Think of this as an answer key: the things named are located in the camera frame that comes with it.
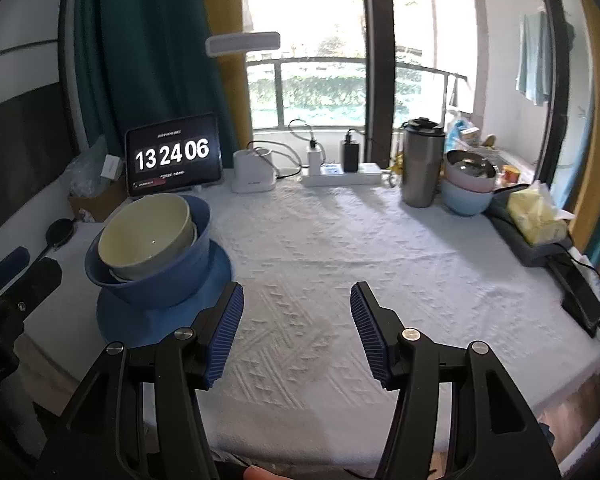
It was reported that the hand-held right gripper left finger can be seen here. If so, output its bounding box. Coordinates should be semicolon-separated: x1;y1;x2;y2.
35;281;245;480

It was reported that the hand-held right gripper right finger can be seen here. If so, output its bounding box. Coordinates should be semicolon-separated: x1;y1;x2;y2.
350;281;563;480

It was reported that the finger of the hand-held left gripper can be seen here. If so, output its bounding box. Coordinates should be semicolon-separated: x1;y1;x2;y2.
0;257;63;321
0;246;31;286

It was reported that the white bowl with red specks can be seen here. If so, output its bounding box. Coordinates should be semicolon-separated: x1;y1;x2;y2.
109;220;199;282

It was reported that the blue plate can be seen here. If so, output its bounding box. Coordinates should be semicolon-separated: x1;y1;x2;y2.
96;241;232;348

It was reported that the cream bowl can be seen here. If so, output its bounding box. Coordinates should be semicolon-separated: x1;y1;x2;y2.
98;194;191;268

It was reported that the black round disc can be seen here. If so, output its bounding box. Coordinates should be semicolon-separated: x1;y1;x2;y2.
45;217;77;252

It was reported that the cardboard box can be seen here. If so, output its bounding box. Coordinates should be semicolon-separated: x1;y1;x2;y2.
67;175;131;223

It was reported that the white textured tablecloth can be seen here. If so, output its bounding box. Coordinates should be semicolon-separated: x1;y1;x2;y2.
0;167;600;466

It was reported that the clear plastic bag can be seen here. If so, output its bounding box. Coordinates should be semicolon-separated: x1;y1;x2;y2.
62;135;126;198

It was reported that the small white box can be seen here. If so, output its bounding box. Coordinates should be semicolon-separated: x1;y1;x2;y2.
100;156;126;181

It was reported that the white power strip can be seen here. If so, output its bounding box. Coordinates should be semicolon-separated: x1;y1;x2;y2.
300;162;383;187

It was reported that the white charging dock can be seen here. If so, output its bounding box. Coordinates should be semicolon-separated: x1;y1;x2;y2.
205;31;282;194

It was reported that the tablet with clock display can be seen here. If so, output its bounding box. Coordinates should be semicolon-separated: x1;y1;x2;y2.
125;113;223;197

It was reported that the light blue bowl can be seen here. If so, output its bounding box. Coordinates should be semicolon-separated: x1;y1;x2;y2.
440;178;495;217

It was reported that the stainless steel tumbler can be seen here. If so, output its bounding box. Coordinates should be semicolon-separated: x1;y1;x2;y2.
401;117;446;208

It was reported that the dark grey pouch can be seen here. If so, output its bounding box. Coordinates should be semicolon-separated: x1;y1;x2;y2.
485;185;576;268

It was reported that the stainless steel bowl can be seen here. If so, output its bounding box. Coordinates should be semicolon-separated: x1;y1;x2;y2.
445;150;498;178

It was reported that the yellow tissue pack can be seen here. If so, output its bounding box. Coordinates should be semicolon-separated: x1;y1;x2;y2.
507;180;576;246

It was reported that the black rectangular device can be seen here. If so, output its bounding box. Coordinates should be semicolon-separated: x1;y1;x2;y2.
560;250;600;338

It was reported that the teal curtain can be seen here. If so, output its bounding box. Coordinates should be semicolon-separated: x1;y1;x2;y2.
72;0;241;171

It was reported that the light blue hanging towel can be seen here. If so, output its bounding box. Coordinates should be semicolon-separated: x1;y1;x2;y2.
516;12;553;107

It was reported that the yellow curtain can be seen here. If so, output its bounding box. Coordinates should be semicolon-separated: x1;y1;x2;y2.
575;0;600;256
196;0;253;156

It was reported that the black charger cable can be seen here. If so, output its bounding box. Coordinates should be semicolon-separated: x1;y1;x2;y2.
288;119;318;151

